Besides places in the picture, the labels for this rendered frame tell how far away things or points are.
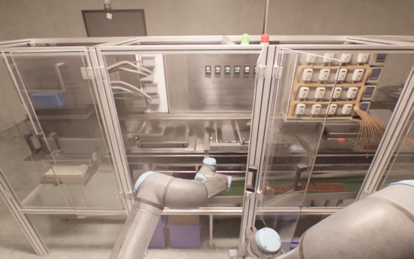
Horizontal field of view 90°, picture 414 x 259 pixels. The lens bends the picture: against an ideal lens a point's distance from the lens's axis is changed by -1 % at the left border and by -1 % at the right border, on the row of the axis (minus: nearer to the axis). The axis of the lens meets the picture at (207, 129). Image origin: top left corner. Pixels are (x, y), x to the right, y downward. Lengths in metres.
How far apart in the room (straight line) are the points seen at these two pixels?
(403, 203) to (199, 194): 0.60
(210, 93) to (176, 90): 0.29
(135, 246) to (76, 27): 4.65
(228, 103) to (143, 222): 1.28
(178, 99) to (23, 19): 4.31
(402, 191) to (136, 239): 0.73
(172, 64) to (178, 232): 1.44
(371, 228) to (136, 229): 0.67
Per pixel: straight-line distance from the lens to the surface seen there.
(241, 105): 1.86
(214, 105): 1.83
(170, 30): 4.51
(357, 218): 0.42
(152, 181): 0.85
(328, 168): 2.14
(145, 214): 0.84
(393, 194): 0.48
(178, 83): 1.79
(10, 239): 3.03
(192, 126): 1.84
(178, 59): 1.75
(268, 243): 0.93
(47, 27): 5.43
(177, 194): 0.81
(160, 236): 2.15
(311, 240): 0.44
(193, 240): 2.16
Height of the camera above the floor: 1.90
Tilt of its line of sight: 27 degrees down
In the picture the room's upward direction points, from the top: straight up
